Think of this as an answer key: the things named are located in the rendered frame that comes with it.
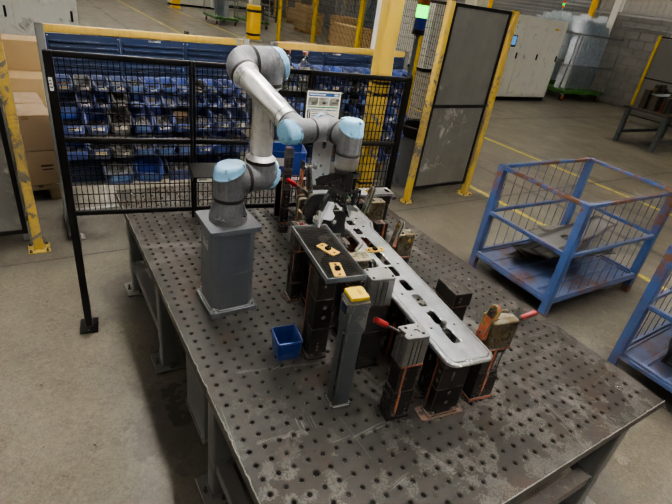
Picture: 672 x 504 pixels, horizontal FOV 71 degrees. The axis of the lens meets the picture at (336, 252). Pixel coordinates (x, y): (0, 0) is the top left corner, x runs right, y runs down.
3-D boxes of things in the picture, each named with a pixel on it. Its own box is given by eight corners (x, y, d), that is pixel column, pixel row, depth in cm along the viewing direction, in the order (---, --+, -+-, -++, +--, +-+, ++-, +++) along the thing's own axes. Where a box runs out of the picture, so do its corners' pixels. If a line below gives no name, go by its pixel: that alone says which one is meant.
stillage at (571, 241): (553, 248, 468) (590, 156, 422) (629, 291, 410) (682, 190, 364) (466, 267, 409) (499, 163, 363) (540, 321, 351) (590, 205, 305)
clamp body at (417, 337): (412, 418, 162) (437, 337, 145) (384, 426, 158) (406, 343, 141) (399, 398, 170) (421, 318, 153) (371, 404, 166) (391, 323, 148)
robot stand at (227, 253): (210, 319, 194) (211, 233, 175) (195, 292, 209) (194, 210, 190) (257, 308, 205) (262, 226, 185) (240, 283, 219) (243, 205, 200)
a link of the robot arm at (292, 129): (214, 36, 154) (295, 124, 133) (243, 38, 161) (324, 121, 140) (208, 69, 162) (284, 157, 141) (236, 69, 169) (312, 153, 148)
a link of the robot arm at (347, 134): (352, 114, 147) (371, 122, 142) (347, 148, 152) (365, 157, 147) (333, 115, 142) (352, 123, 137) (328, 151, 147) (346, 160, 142)
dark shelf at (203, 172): (353, 179, 274) (354, 175, 272) (193, 183, 239) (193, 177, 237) (338, 166, 291) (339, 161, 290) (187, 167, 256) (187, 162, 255)
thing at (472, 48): (404, 204, 516) (450, -1, 419) (397, 199, 526) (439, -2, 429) (471, 195, 569) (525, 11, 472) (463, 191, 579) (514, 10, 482)
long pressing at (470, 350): (503, 358, 152) (505, 354, 151) (446, 370, 143) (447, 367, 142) (340, 190, 260) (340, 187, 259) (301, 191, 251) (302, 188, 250)
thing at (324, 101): (336, 143, 283) (343, 90, 268) (300, 143, 274) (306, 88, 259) (335, 142, 284) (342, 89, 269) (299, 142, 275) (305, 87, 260)
